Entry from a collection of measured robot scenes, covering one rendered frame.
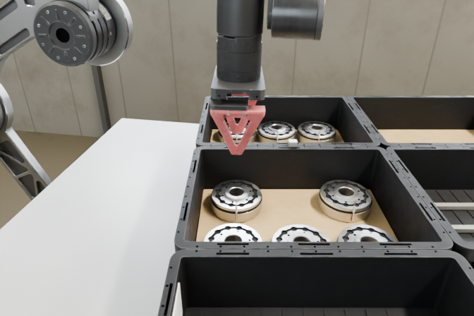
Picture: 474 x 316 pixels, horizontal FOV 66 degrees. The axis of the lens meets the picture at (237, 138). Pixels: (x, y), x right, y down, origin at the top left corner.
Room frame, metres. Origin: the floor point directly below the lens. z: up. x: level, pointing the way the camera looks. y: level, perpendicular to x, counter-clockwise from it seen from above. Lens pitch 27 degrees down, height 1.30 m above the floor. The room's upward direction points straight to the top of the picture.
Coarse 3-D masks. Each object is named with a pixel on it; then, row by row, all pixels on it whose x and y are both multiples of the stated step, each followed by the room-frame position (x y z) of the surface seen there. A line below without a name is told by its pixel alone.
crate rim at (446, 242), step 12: (384, 156) 0.64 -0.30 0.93; (192, 168) 0.59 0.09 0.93; (396, 168) 0.59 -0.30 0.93; (192, 180) 0.55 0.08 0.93; (192, 192) 0.52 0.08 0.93; (408, 192) 0.52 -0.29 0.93; (420, 204) 0.48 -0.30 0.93; (180, 216) 0.45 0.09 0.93; (432, 216) 0.45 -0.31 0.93; (180, 228) 0.42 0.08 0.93; (432, 228) 0.43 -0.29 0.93; (180, 240) 0.40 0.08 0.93; (444, 240) 0.40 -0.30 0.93
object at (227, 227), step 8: (224, 224) 0.51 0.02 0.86; (232, 224) 0.51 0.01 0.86; (240, 224) 0.51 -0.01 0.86; (216, 232) 0.50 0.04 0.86; (224, 232) 0.49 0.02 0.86; (240, 232) 0.49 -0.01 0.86; (248, 232) 0.50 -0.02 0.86; (256, 232) 0.49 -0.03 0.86; (208, 240) 0.47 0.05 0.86; (216, 240) 0.47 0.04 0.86; (248, 240) 0.47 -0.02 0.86; (256, 240) 0.48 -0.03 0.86
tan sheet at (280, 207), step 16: (208, 192) 0.65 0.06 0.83; (272, 192) 0.65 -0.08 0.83; (288, 192) 0.65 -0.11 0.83; (304, 192) 0.65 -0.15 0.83; (208, 208) 0.60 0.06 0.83; (272, 208) 0.60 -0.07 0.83; (288, 208) 0.60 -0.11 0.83; (304, 208) 0.60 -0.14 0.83; (208, 224) 0.55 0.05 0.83; (256, 224) 0.55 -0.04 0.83; (272, 224) 0.55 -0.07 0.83; (288, 224) 0.55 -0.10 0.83; (304, 224) 0.55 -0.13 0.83; (320, 224) 0.55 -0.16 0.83; (336, 224) 0.55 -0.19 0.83; (352, 224) 0.55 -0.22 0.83; (368, 224) 0.55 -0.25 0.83; (384, 224) 0.55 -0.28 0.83; (336, 240) 0.51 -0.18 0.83
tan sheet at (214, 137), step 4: (212, 132) 0.95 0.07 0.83; (216, 132) 0.95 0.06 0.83; (256, 132) 0.95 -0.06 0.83; (296, 132) 0.95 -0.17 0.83; (336, 132) 0.95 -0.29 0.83; (212, 136) 0.92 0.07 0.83; (216, 136) 0.92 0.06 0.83; (256, 136) 0.92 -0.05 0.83; (296, 136) 0.92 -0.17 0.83; (336, 136) 0.92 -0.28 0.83; (340, 136) 0.92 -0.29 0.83; (212, 140) 0.89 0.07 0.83; (216, 140) 0.89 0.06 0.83; (256, 140) 0.89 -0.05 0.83; (336, 140) 0.89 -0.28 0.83; (340, 140) 0.89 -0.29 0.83
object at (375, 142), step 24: (240, 96) 0.97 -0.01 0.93; (288, 96) 0.97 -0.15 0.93; (312, 96) 0.97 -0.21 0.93; (336, 96) 0.97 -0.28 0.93; (360, 120) 0.81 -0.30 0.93; (216, 144) 0.69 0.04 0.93; (264, 144) 0.69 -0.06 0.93; (312, 144) 0.69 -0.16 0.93; (336, 144) 0.69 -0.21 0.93; (360, 144) 0.69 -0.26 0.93
